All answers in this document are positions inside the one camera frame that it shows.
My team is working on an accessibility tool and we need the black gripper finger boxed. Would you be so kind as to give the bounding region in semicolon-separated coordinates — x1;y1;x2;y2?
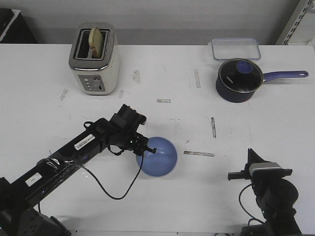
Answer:
248;148;266;165
144;146;157;154
133;137;148;156

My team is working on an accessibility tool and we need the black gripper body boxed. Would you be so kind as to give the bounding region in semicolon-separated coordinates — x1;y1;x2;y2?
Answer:
227;166;293;183
108;108;143;150

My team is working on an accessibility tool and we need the blue bowl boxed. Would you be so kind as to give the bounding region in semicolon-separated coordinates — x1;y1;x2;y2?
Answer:
136;137;177;177

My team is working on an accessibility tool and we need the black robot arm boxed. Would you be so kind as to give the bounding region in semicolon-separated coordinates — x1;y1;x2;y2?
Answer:
0;105;156;236
227;148;302;236

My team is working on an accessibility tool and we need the cream and steel toaster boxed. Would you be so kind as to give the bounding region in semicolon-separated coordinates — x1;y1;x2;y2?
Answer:
68;22;120;95

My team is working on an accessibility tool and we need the dark blue saucepan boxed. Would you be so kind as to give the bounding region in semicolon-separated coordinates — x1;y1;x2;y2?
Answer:
216;58;309;103

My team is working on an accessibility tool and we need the glass lid with blue knob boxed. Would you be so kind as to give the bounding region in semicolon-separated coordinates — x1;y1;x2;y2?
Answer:
219;59;263;93

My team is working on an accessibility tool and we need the toast slice in toaster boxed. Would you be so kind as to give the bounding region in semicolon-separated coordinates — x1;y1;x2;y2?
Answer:
88;28;103;59

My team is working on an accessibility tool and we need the clear container with blue rim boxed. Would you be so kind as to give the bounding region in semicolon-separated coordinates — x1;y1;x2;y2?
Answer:
208;37;261;60

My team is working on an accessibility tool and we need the black box in corner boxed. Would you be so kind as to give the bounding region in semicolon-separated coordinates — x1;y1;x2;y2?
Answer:
0;8;37;44

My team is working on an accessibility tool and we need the grey metal shelf upright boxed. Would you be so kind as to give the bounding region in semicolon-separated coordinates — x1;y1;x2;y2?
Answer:
275;0;315;45

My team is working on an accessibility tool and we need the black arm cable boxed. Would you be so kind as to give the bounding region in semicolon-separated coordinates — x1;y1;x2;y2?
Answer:
238;184;265;226
82;147;148;200

